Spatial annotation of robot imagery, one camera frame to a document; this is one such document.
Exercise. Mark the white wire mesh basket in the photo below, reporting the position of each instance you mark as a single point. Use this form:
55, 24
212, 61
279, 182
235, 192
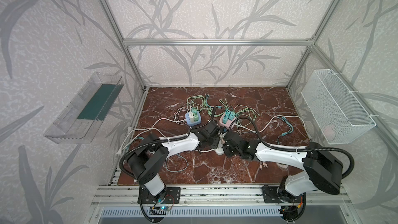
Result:
337, 111

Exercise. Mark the light green charger plug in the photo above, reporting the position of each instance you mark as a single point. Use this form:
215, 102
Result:
196, 114

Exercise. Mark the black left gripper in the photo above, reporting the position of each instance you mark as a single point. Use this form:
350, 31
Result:
213, 129

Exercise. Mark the white power strip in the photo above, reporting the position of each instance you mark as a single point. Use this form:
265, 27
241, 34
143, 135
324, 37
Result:
219, 150

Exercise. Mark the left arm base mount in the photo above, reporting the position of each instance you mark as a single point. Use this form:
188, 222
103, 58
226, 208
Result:
170, 195

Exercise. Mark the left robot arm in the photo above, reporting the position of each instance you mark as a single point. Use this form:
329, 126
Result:
144, 162

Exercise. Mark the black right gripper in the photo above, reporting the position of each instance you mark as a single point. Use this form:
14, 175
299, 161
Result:
230, 140

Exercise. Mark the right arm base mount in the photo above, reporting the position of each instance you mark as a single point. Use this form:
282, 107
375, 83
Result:
272, 194

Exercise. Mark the clear plastic wall shelf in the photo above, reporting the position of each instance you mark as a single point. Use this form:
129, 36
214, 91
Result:
82, 118

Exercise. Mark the pink power strip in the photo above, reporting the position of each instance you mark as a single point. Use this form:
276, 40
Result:
223, 122

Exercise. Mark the cream white charger plug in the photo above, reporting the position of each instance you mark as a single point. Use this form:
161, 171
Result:
191, 116

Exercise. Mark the blue power strip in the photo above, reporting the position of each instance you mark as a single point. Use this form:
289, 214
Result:
191, 124

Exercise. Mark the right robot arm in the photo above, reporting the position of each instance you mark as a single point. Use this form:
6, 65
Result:
323, 168

